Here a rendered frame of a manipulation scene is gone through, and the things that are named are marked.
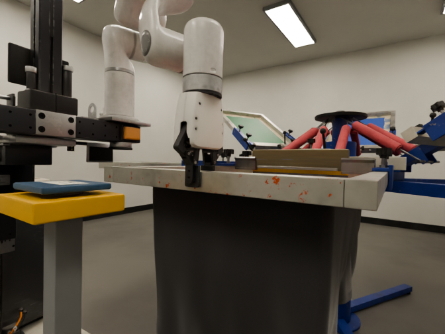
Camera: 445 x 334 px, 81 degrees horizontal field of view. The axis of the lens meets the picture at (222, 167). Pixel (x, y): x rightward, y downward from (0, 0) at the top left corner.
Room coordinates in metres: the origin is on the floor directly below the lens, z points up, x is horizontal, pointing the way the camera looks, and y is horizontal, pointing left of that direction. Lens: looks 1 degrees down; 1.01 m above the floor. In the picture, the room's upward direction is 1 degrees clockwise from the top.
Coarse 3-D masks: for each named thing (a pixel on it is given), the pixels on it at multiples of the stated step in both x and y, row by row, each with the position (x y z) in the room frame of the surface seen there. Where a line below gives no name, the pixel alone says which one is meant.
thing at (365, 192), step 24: (120, 168) 0.60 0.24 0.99; (144, 168) 0.56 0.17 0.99; (168, 168) 0.77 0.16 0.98; (216, 168) 0.98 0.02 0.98; (216, 192) 0.45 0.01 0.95; (240, 192) 0.42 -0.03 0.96; (264, 192) 0.40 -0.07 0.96; (288, 192) 0.38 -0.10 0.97; (312, 192) 0.36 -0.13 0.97; (336, 192) 0.34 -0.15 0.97; (360, 192) 0.33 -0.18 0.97; (384, 192) 0.52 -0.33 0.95
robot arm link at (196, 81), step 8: (184, 80) 0.48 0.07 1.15; (192, 80) 0.46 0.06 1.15; (200, 80) 0.46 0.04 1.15; (208, 80) 0.46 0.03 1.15; (216, 80) 0.47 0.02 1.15; (184, 88) 0.48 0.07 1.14; (192, 88) 0.46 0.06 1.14; (200, 88) 0.46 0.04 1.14; (208, 88) 0.46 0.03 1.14; (216, 88) 0.47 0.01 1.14
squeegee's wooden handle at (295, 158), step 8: (256, 152) 1.05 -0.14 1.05; (264, 152) 1.03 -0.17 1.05; (272, 152) 1.01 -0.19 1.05; (280, 152) 0.99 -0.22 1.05; (288, 152) 0.98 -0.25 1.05; (296, 152) 0.96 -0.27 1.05; (304, 152) 0.94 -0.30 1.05; (312, 152) 0.93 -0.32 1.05; (320, 152) 0.91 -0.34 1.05; (328, 152) 0.90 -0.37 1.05; (336, 152) 0.88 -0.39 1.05; (344, 152) 0.87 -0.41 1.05; (256, 160) 1.05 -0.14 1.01; (264, 160) 1.03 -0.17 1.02; (272, 160) 1.01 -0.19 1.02; (280, 160) 0.99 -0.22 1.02; (288, 160) 0.98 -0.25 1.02; (296, 160) 0.96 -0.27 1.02; (304, 160) 0.94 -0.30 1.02; (312, 160) 0.93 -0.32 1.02; (320, 160) 0.91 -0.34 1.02; (328, 160) 0.90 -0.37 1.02; (336, 160) 0.88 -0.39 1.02
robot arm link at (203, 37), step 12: (192, 24) 0.46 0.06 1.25; (204, 24) 0.46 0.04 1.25; (216, 24) 0.47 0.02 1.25; (192, 36) 0.46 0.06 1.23; (204, 36) 0.46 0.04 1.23; (216, 36) 0.47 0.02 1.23; (192, 48) 0.46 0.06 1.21; (204, 48) 0.46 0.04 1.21; (216, 48) 0.47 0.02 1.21; (192, 60) 0.46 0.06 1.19; (204, 60) 0.46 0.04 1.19; (216, 60) 0.47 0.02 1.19; (180, 72) 0.55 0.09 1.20; (192, 72) 0.46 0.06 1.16; (204, 72) 0.46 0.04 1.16; (216, 72) 0.47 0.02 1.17
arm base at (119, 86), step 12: (108, 72) 0.84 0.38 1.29; (120, 72) 0.84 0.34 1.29; (108, 84) 0.84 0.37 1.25; (120, 84) 0.84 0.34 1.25; (132, 84) 0.88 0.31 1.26; (108, 96) 0.84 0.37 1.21; (120, 96) 0.84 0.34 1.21; (132, 96) 0.88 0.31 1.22; (108, 108) 0.84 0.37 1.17; (120, 108) 0.84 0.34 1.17; (132, 108) 0.88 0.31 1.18
